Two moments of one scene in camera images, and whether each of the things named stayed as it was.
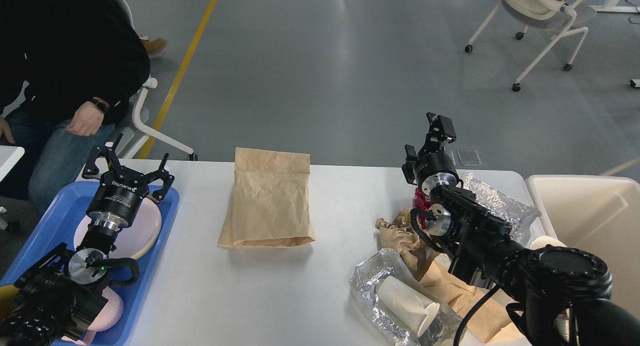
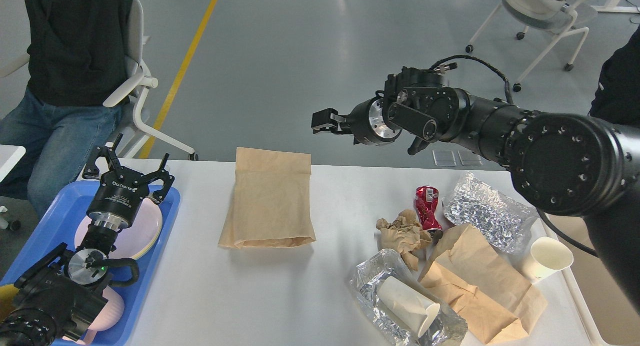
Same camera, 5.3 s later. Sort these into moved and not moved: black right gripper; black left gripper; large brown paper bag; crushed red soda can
Moved: black right gripper
Not moved: crushed red soda can; large brown paper bag; black left gripper
